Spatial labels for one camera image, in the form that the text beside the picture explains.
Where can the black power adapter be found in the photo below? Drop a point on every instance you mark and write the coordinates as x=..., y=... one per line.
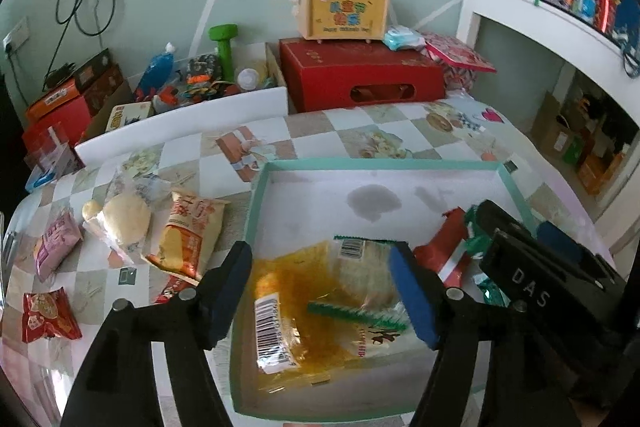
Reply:
x=59, y=74

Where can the white and yellow card box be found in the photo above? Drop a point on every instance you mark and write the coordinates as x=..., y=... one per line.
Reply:
x=127, y=114

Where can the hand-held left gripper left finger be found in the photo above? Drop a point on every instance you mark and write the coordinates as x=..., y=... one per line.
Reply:
x=227, y=302

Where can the blue plastic bottle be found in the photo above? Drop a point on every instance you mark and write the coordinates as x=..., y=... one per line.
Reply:
x=157, y=67

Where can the light blue wipes pack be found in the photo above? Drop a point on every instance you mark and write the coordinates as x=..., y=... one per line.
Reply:
x=402, y=38

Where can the pile of colourful toys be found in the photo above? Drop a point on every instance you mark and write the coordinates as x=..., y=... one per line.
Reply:
x=200, y=79

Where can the pink snack packet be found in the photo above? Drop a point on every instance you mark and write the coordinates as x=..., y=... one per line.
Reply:
x=55, y=242

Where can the white wall outlet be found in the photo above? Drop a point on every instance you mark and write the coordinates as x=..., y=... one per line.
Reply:
x=15, y=38

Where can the bread bun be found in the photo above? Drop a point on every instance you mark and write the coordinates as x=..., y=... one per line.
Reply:
x=125, y=217

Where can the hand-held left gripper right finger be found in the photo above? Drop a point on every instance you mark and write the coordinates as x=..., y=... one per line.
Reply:
x=415, y=302

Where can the clear yellow snack bag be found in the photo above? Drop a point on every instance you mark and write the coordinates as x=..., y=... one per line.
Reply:
x=295, y=277

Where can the plain red box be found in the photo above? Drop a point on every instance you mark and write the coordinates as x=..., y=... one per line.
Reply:
x=70, y=112

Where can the orange flat box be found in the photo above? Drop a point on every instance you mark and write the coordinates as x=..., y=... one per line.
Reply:
x=55, y=99

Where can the red packet with white stripe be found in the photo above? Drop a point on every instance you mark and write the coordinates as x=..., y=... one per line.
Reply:
x=440, y=252

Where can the white and orange snack packet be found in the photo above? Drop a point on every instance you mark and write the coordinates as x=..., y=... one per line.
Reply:
x=380, y=339

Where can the large red gift box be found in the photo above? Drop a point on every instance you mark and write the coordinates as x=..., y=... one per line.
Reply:
x=350, y=67

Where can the dark brown box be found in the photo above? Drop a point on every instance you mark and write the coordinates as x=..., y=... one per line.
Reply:
x=100, y=84

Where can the white shelf unit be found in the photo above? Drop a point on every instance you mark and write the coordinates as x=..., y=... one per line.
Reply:
x=525, y=14

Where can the small yellow cake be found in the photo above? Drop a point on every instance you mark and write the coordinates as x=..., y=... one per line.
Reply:
x=91, y=209

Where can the orange and yellow snack packet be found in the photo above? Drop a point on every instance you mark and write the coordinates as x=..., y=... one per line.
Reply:
x=187, y=237

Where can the white foam board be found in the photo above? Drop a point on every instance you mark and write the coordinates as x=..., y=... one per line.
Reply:
x=190, y=129

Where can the blue tissue pack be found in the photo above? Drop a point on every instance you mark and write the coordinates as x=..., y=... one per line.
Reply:
x=40, y=181

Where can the clear plastic box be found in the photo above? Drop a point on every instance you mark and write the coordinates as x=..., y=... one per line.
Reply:
x=50, y=152

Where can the brown cardboard box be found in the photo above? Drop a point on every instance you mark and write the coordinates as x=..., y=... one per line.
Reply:
x=275, y=67

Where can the clear noodle packet green trim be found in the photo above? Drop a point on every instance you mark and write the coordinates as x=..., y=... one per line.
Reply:
x=365, y=272

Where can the dark green snack packet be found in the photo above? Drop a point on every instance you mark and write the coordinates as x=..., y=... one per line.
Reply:
x=475, y=244

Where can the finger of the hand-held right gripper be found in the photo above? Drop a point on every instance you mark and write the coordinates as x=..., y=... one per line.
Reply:
x=557, y=239
x=505, y=219

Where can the green dumbbell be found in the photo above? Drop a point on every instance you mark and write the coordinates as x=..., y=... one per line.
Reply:
x=223, y=39

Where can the mint green tray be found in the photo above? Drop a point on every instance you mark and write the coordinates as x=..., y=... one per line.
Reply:
x=320, y=202

